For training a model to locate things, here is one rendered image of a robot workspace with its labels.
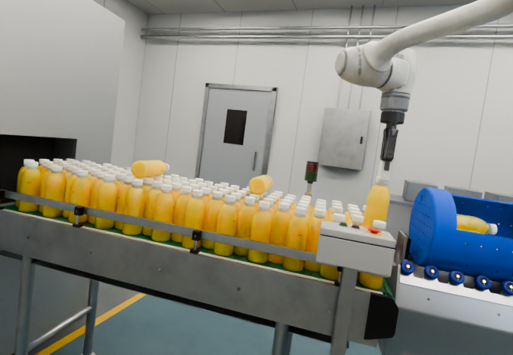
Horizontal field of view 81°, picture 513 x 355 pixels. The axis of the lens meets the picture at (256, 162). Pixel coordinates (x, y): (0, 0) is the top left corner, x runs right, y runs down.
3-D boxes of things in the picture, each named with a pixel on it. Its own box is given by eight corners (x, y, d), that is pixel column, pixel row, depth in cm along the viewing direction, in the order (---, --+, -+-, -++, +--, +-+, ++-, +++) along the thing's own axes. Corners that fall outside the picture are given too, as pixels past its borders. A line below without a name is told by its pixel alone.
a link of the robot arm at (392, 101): (407, 98, 106) (404, 115, 107) (379, 96, 108) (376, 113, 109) (414, 93, 97) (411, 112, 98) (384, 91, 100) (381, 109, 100)
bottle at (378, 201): (387, 239, 104) (396, 185, 103) (372, 239, 101) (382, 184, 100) (370, 232, 110) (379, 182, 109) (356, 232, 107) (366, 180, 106)
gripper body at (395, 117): (408, 111, 98) (404, 140, 99) (401, 114, 107) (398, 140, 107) (383, 108, 100) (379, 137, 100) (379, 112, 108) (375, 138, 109)
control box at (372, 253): (390, 277, 81) (396, 240, 81) (315, 262, 86) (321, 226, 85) (384, 264, 91) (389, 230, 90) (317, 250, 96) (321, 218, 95)
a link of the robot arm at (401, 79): (395, 99, 110) (366, 92, 105) (402, 56, 109) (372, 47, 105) (421, 95, 100) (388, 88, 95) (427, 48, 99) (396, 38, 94)
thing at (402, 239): (406, 272, 107) (412, 237, 107) (399, 271, 108) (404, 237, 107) (400, 263, 117) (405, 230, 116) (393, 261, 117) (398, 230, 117)
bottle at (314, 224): (310, 271, 103) (318, 217, 101) (298, 263, 109) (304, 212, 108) (326, 269, 106) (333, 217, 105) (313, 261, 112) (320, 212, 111)
